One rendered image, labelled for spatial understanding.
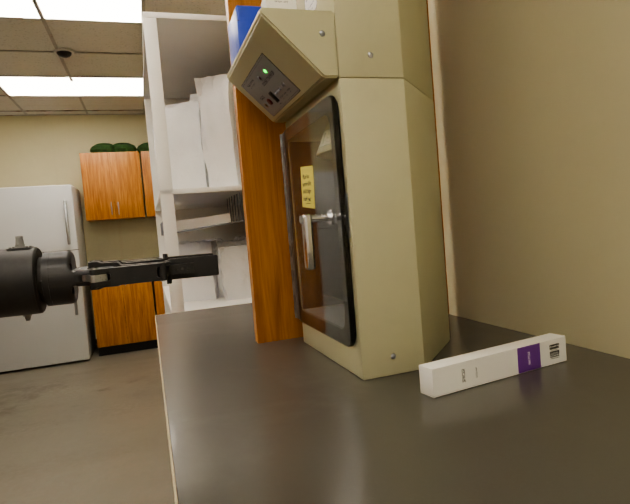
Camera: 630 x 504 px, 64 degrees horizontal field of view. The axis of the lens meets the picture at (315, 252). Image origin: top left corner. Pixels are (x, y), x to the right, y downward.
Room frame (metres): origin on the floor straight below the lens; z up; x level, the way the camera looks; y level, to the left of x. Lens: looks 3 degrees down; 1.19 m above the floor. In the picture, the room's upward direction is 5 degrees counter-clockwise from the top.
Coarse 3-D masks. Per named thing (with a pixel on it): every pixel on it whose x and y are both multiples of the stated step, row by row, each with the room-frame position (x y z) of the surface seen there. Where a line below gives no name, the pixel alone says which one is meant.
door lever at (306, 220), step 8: (304, 216) 0.81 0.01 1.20; (312, 216) 0.82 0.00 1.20; (320, 216) 0.82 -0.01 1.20; (328, 216) 0.83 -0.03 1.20; (304, 224) 0.81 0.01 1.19; (304, 232) 0.81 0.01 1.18; (312, 232) 0.82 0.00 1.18; (304, 240) 0.81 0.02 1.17; (312, 240) 0.82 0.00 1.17; (304, 248) 0.82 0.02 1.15; (312, 248) 0.81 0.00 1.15; (304, 256) 0.82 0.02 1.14; (312, 256) 0.81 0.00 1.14; (312, 264) 0.81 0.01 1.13
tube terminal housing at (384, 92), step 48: (336, 0) 0.79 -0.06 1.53; (384, 0) 0.81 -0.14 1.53; (336, 48) 0.79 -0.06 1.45; (384, 48) 0.81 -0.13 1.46; (336, 96) 0.80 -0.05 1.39; (384, 96) 0.81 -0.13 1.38; (432, 96) 0.99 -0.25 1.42; (384, 144) 0.81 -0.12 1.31; (432, 144) 0.97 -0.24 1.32; (384, 192) 0.81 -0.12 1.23; (432, 192) 0.94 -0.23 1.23; (384, 240) 0.80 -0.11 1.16; (432, 240) 0.92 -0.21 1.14; (384, 288) 0.80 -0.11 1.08; (432, 288) 0.90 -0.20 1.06; (384, 336) 0.80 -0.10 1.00; (432, 336) 0.88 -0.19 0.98
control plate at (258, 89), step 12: (264, 60) 0.87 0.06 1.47; (252, 72) 0.94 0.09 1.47; (264, 72) 0.90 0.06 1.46; (276, 72) 0.87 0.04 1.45; (252, 84) 0.98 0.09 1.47; (264, 84) 0.95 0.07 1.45; (276, 84) 0.91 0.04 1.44; (288, 84) 0.88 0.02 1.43; (252, 96) 1.04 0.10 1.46; (264, 96) 0.99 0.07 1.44; (276, 96) 0.96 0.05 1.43; (288, 96) 0.92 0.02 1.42; (276, 108) 1.00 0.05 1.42
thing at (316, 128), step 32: (288, 128) 1.03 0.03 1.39; (320, 128) 0.85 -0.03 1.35; (288, 160) 1.05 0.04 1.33; (320, 160) 0.86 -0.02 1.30; (320, 192) 0.87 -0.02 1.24; (320, 224) 0.89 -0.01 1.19; (320, 256) 0.90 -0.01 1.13; (320, 288) 0.92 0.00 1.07; (320, 320) 0.93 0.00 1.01; (352, 320) 0.79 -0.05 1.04
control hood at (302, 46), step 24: (264, 24) 0.77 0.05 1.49; (288, 24) 0.76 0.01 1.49; (312, 24) 0.78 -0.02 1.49; (240, 48) 0.90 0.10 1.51; (264, 48) 0.83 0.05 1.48; (288, 48) 0.78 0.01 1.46; (312, 48) 0.78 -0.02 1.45; (240, 72) 0.98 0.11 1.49; (288, 72) 0.85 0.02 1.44; (312, 72) 0.79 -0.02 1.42; (336, 72) 0.79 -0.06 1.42; (312, 96) 0.89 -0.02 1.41
